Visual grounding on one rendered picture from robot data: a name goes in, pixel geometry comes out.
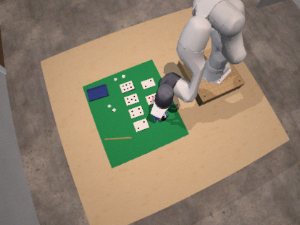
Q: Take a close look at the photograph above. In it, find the dark blue rectangular tile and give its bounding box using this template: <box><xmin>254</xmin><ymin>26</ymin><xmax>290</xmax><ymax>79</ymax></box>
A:
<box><xmin>86</xmin><ymin>84</ymin><xmax>109</xmax><ymax>102</ymax></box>

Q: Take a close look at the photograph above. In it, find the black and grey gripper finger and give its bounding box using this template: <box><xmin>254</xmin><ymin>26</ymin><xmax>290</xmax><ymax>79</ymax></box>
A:
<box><xmin>160</xmin><ymin>114</ymin><xmax>167</xmax><ymax>121</ymax></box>

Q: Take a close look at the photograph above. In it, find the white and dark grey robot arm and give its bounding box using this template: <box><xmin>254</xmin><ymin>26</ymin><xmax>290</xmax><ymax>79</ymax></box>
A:
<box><xmin>151</xmin><ymin>0</ymin><xmax>247</xmax><ymax>119</ymax></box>

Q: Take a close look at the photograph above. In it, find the green felt table mat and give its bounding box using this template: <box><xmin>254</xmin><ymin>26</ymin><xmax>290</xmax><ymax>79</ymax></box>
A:
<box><xmin>83</xmin><ymin>60</ymin><xmax>189</xmax><ymax>168</ymax></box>

